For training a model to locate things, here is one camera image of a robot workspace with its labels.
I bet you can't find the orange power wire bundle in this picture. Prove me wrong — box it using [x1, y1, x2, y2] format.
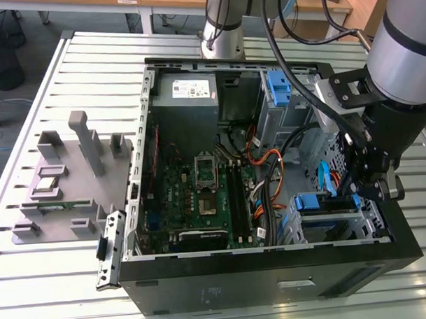
[246, 123, 289, 220]

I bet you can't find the silver optical drive cage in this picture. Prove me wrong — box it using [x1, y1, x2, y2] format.
[255, 67, 336, 156]

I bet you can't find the blue data wire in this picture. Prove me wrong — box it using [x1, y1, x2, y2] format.
[318, 160, 337, 199]

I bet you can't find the orange disk power wire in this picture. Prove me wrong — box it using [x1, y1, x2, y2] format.
[328, 171, 344, 194]

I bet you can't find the grey power supply unit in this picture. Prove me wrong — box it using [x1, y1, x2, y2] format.
[149, 70, 221, 155]

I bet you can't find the silver disk bay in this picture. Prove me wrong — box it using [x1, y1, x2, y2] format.
[280, 190, 392, 246]

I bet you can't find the wooden desk white frame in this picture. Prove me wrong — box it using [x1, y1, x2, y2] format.
[0, 0, 209, 40]
[274, 0, 355, 43]

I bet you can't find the grey parts rack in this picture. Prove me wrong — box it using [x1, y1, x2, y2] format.
[6, 108, 138, 246]

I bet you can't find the black open PC case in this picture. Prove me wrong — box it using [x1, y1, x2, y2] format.
[110, 48, 425, 318]

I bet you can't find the black graphics card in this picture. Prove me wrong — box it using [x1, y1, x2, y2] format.
[168, 228, 232, 253]

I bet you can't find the black plastic air shroud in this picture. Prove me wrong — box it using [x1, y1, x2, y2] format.
[215, 69, 265, 125]

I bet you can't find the black wire mesh basket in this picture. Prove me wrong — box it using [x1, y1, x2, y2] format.
[0, 8, 27, 52]

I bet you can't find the blue plastic drive latch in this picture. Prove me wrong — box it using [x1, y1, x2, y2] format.
[265, 69, 292, 108]

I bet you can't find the black RAM slot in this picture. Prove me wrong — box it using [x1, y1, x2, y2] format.
[227, 160, 242, 244]

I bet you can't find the green motherboard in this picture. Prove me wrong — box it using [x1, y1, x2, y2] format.
[137, 153, 271, 256]

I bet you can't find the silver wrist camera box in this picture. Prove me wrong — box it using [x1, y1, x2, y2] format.
[313, 76, 369, 133]

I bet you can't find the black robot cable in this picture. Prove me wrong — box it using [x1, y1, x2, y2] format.
[279, 0, 362, 46]
[261, 0, 364, 151]

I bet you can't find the wooden cabinet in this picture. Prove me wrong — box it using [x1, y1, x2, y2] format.
[363, 0, 397, 39]

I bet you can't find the green RAM stick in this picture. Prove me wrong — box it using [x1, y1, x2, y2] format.
[37, 201, 76, 213]

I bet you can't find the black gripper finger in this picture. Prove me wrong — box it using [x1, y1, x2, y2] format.
[337, 142, 372, 201]
[355, 148, 407, 204]

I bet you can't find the CPU socket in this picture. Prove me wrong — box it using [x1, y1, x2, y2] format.
[197, 190, 219, 218]

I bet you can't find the thick black cable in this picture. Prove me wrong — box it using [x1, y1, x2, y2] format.
[260, 120, 329, 247]

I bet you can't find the hard disk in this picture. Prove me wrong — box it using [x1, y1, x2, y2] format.
[292, 192, 364, 243]

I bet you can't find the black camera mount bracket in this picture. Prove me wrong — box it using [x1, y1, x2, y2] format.
[327, 66, 390, 111]

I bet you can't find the black waste bin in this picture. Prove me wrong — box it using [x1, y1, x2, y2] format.
[0, 46, 27, 92]

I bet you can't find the silver CPU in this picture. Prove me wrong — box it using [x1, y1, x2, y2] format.
[34, 176, 59, 193]

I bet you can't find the silver card retention bracket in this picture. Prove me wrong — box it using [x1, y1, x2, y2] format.
[92, 208, 131, 292]

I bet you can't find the metal socket cover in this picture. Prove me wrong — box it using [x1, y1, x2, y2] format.
[192, 153, 221, 193]

